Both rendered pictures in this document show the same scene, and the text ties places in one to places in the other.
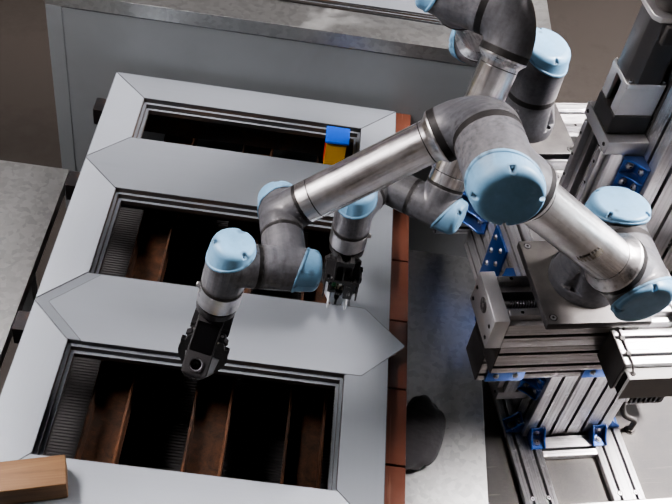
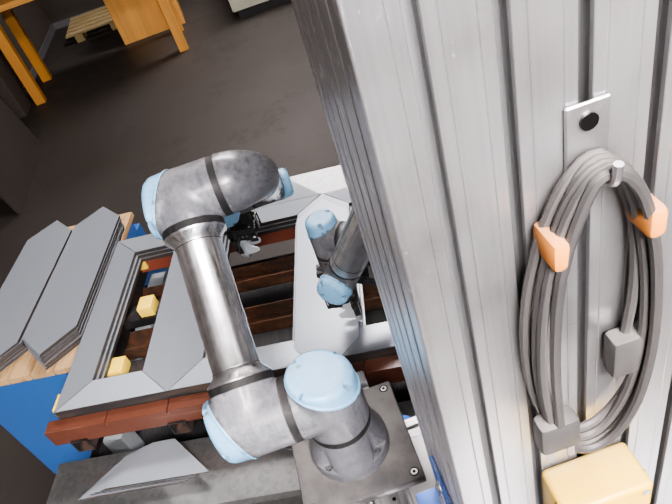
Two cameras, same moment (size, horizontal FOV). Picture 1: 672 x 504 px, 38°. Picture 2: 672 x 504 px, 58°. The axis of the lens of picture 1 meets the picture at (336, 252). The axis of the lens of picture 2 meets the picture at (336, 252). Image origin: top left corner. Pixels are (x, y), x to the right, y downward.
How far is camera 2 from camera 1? 203 cm
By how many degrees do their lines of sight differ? 71
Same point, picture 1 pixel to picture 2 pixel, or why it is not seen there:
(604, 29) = not seen: outside the picture
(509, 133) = (182, 170)
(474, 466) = (285, 482)
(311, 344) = (316, 315)
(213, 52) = not seen: hidden behind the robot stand
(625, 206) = (307, 374)
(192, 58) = not seen: hidden behind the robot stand
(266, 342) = (313, 292)
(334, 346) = (317, 328)
